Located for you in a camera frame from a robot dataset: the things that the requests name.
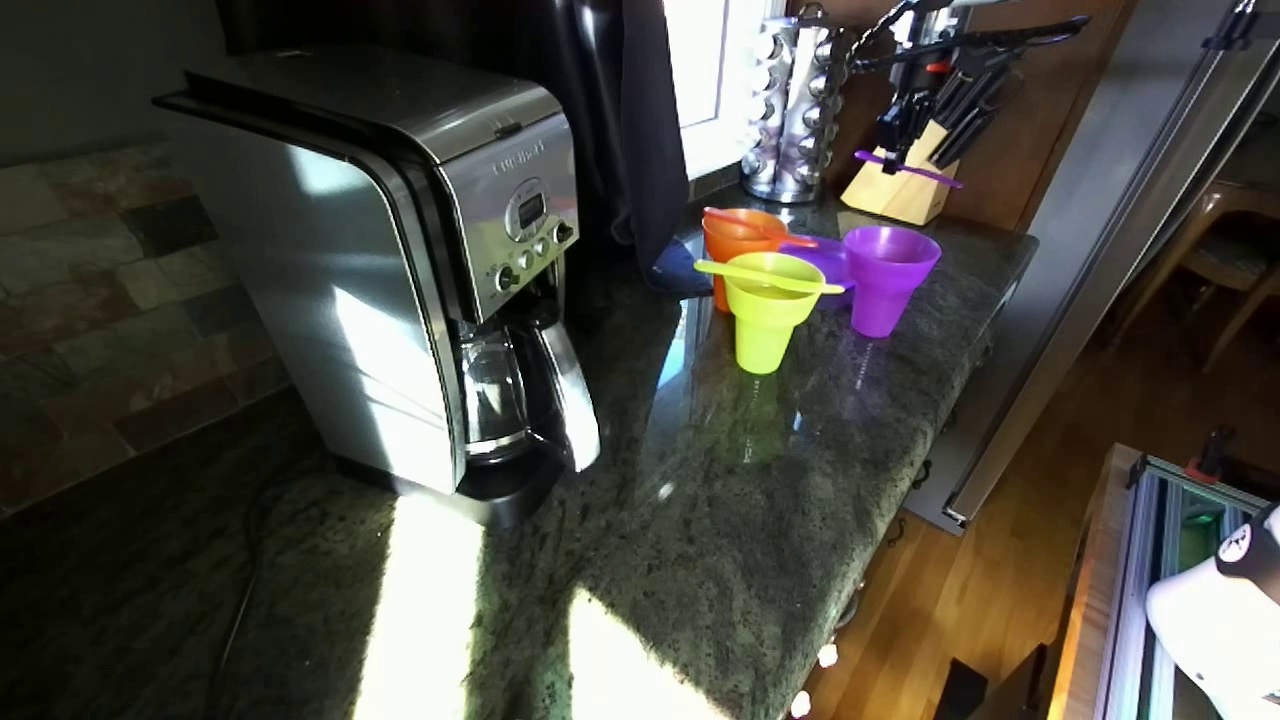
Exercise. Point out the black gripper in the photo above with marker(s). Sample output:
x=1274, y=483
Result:
x=920, y=80

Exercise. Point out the purple plastic bowl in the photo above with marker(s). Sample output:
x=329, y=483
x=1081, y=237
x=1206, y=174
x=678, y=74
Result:
x=891, y=257

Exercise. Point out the purple plastic cup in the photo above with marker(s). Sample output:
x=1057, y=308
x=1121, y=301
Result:
x=882, y=312

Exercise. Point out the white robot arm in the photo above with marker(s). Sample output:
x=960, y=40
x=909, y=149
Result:
x=986, y=27

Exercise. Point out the wooden knife block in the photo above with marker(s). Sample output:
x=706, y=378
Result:
x=901, y=201

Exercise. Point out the yellow-green plastic knife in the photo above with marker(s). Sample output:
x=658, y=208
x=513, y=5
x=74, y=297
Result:
x=745, y=268

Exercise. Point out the orange plastic cup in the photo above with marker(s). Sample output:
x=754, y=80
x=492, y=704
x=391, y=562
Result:
x=720, y=283

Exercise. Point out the yellow-green plastic cup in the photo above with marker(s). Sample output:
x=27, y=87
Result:
x=765, y=345

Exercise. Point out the silver spice rack carousel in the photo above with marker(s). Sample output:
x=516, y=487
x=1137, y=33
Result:
x=797, y=106

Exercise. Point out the purple plastic plate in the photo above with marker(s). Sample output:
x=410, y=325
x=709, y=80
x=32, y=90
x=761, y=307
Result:
x=816, y=257

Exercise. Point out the blue cloth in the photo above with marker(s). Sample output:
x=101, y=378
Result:
x=678, y=265

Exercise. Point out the dark hanging cloth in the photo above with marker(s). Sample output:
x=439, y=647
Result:
x=627, y=122

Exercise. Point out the wooden chair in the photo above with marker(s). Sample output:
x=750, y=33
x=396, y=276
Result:
x=1232, y=253

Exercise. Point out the glass coffee carafe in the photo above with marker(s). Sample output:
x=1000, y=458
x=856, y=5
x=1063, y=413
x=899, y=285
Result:
x=513, y=387

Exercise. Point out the grey framed bin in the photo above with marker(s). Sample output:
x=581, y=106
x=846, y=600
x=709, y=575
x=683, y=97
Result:
x=1114, y=587

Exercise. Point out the white rounded object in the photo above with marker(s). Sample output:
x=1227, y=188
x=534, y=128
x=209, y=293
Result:
x=1222, y=623

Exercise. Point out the silver coffee maker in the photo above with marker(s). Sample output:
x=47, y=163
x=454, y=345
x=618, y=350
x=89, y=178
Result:
x=347, y=253

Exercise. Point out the white window frame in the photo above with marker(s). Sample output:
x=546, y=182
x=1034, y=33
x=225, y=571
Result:
x=715, y=80

